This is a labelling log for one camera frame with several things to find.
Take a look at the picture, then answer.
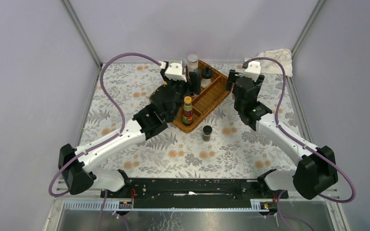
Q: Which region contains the white bottle black cap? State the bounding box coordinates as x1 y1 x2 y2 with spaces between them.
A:
201 66 213 89

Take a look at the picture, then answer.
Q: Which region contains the silver lid white grain jar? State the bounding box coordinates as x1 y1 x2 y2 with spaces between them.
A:
187 54 199 76

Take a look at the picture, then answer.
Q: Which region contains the brown wicker divided basket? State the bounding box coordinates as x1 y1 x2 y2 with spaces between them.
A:
171 61 229 133

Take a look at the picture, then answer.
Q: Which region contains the red sauce bottle yellow cap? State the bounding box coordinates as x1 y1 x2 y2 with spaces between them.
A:
182 96 194 125

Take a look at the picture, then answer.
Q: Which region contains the small pepper jar black cap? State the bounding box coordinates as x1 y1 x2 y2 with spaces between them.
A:
202 125 212 142

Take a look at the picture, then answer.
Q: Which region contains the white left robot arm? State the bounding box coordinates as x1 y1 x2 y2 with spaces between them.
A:
58 70 197 198

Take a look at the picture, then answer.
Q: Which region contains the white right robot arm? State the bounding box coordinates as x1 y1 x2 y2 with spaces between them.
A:
226 69 338 200

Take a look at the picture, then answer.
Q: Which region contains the white crumpled cloth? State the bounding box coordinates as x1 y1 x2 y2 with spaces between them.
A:
255 48 293 77

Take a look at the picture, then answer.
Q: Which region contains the floral patterned table mat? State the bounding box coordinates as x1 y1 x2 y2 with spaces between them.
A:
80 64 295 179

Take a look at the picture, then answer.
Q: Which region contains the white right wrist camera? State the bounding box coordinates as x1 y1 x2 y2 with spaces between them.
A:
241 61 261 81

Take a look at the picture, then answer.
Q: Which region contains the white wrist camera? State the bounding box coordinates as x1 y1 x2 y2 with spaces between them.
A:
241 61 261 81
160 59 187 82

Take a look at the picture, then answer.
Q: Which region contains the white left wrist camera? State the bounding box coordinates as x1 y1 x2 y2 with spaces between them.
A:
160 59 187 82

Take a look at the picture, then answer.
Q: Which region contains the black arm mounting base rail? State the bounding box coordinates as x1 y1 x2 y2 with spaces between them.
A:
100 178 288 209

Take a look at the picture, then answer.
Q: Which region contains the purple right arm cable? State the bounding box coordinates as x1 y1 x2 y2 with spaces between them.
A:
242 56 357 231

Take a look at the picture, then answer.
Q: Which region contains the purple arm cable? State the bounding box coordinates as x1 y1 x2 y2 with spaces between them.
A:
48 52 167 231
242 56 357 231

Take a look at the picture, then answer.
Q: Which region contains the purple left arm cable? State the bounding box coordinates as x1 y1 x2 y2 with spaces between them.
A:
48 52 167 231

